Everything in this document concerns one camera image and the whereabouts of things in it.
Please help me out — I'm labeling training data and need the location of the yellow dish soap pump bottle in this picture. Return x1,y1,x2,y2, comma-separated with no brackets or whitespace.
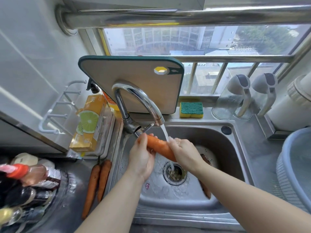
86,78,121,111

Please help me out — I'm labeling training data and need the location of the orange box with lime picture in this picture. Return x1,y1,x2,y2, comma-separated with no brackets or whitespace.
69,95,107,153

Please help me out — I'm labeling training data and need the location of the glass pitcher with grey lid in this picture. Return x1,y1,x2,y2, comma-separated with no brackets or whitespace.
234,72,278,120
211,74,251,120

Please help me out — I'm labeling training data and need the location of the dark soy sauce bottle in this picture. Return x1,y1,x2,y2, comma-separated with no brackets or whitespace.
5,186,54,207

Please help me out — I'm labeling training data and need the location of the white capped bottle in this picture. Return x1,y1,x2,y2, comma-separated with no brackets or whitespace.
38,159,55,170

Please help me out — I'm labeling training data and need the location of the clear plastic bag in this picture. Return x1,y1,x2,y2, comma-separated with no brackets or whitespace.
67,149,85,159

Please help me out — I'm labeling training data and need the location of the white plastic tray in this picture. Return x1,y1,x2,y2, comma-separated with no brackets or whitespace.
82,108,116,160

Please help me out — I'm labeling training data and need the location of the black capped dark bottle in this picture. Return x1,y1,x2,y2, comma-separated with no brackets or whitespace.
0,171,16,192

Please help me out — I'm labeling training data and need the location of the person's right hand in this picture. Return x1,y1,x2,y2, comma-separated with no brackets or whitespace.
167,138,207,176

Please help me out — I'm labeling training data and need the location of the beige capped bottle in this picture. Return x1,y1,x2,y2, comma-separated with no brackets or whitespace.
11,152,39,166

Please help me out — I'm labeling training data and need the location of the person's right forearm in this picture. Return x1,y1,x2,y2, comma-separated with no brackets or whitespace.
194,161,311,233

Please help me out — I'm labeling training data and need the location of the chrome faucet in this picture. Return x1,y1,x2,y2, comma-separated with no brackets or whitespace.
111,81,165,139

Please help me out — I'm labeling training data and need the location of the steel drain strainer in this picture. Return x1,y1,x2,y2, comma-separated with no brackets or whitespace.
163,161,188,186

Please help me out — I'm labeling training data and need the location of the person's left hand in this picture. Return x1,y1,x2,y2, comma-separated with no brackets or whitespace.
126,133,156,183

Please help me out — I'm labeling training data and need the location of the white wall hook rack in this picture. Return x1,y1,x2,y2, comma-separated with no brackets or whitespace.
38,80,87,135

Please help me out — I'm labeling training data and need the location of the yellow capped bottle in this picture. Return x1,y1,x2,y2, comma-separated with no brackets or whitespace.
0,206,45,226

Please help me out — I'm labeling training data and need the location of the orange carrot with leafy stem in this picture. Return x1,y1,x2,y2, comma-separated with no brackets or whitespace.
137,134,177,162

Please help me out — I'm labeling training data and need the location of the blue plastic colander basin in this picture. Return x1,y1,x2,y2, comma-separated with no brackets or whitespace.
276,127,311,214

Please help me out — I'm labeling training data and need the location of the window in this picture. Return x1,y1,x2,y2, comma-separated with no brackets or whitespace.
97,24,311,96

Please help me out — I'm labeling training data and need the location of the red capped sauce bottle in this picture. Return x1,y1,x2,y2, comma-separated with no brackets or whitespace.
0,163,61,190

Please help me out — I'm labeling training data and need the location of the person's left forearm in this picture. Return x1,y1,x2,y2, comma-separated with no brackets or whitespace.
75,168,149,233

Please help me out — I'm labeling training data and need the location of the yellow green sponge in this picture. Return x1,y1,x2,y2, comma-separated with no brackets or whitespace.
179,102,204,118

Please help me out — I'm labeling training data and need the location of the steel window guard rail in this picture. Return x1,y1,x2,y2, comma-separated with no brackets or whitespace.
179,55,296,95

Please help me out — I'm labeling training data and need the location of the white duct pipe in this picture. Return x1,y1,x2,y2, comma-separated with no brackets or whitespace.
266,71,311,132

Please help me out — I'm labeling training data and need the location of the slim orange carrot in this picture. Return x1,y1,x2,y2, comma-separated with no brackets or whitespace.
81,156,101,219

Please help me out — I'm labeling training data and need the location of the transparent plastic packet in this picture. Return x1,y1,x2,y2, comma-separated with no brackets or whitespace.
95,108,113,155

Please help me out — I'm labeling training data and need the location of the steel overhead pipe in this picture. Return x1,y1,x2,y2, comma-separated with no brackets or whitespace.
54,3,311,37

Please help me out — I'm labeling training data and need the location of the beige green-rimmed cutting board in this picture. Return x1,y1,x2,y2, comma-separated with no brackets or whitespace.
78,55,185,115

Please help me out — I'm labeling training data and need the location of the stainless steel sink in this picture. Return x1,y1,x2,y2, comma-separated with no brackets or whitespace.
104,119,254,231

